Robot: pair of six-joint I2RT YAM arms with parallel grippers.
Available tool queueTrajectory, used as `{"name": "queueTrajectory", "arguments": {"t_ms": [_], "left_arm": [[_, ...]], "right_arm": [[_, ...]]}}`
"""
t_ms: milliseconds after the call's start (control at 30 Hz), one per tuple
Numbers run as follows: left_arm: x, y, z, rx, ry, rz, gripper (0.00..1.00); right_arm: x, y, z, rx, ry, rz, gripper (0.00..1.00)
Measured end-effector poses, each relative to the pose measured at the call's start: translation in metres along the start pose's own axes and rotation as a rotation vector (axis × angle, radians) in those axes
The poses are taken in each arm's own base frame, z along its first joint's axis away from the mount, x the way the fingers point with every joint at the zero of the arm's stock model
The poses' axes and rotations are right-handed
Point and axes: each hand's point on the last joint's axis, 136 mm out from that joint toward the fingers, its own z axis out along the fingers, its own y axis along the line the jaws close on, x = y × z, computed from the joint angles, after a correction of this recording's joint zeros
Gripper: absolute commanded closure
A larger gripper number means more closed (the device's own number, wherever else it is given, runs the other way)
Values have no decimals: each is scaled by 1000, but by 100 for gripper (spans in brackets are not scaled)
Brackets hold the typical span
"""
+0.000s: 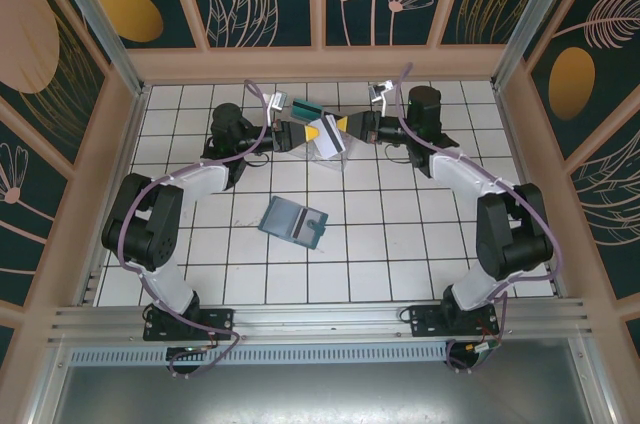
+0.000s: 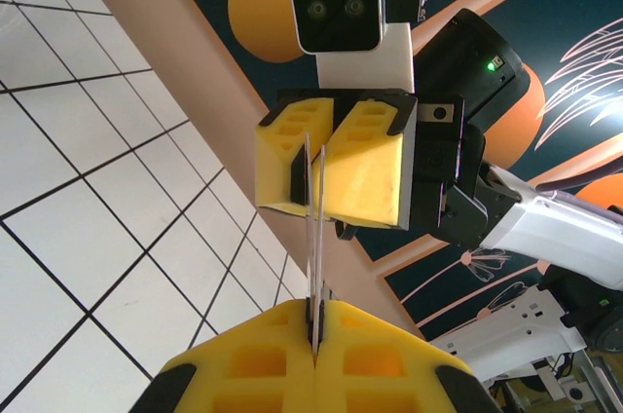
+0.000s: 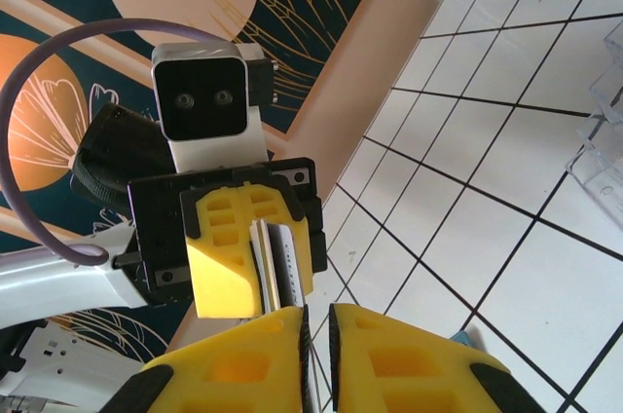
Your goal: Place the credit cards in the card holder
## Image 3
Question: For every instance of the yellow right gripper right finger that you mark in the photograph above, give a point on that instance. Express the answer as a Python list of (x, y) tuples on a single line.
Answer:
[(414, 374)]

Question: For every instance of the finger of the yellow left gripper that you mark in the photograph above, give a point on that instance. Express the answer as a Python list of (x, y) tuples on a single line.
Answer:
[(219, 276), (272, 203)]

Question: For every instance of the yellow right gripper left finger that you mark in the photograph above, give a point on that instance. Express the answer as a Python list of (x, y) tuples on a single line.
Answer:
[(229, 374)]

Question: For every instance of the blue leather card holder wallet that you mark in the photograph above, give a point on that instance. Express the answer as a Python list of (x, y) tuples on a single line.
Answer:
[(465, 337)]

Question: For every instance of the white card with black text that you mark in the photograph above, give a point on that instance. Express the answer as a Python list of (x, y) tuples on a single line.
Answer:
[(287, 267)]

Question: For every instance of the clear acrylic card stand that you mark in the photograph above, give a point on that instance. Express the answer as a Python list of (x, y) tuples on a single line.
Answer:
[(603, 174)]

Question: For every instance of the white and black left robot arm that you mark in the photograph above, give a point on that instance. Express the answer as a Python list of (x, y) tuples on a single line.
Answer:
[(58, 286)]

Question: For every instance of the white left camera bracket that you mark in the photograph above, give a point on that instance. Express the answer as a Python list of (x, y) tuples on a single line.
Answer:
[(219, 155)]

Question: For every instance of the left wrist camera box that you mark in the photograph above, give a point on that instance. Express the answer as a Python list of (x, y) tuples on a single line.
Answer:
[(199, 91)]

